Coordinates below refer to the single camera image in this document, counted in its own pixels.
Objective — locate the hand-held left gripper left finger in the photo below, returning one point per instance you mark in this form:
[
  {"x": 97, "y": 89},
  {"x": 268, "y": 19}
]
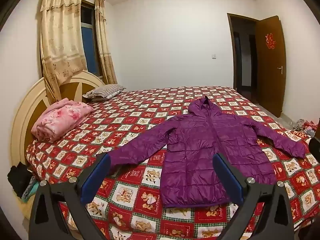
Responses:
[{"x": 96, "y": 177}]

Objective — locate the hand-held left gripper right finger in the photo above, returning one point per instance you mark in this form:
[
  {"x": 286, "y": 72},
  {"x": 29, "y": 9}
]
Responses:
[{"x": 228, "y": 180}]

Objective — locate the purple hooded down jacket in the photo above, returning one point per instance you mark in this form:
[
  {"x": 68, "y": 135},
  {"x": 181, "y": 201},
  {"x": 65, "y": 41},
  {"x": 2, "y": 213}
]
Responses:
[{"x": 200, "y": 155}]

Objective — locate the pile of dark clothes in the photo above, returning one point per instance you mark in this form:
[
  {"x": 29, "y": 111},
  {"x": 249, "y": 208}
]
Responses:
[{"x": 17, "y": 177}]

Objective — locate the teal cloth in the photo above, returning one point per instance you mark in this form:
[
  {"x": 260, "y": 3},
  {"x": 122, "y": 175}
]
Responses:
[{"x": 31, "y": 191}]

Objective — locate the pink floral folded blanket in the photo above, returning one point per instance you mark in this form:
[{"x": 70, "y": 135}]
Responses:
[{"x": 62, "y": 117}]

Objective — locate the red checkered bear bedspread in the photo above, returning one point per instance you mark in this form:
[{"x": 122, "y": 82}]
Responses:
[{"x": 140, "y": 120}]

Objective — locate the striped pillow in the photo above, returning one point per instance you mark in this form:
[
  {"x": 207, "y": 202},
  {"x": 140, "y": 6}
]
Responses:
[{"x": 105, "y": 91}]

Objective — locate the colourful floor clutter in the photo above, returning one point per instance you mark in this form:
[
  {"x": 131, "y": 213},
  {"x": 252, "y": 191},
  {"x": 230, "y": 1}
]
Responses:
[{"x": 305, "y": 127}]

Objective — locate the cream and brown headboard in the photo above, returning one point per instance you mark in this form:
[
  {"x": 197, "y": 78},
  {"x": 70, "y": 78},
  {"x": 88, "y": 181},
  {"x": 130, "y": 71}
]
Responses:
[{"x": 25, "y": 105}]

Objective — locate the brown wooden door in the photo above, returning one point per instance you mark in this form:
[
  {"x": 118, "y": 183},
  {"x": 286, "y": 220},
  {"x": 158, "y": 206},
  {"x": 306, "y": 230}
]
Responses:
[{"x": 270, "y": 80}]

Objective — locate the narrow beige patterned curtain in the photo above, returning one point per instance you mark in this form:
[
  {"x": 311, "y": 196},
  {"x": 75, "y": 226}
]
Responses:
[{"x": 103, "y": 42}]

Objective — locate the window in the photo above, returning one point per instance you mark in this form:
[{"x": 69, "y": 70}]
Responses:
[{"x": 88, "y": 42}]

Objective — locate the wide beige patterned curtain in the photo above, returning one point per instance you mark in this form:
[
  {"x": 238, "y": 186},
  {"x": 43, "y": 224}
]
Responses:
[{"x": 60, "y": 42}]

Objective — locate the red paper door decoration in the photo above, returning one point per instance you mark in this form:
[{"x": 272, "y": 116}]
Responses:
[{"x": 269, "y": 41}]

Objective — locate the dark wooden door frame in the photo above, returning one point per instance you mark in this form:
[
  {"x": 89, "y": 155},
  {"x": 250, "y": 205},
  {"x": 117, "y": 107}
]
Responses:
[{"x": 231, "y": 42}]

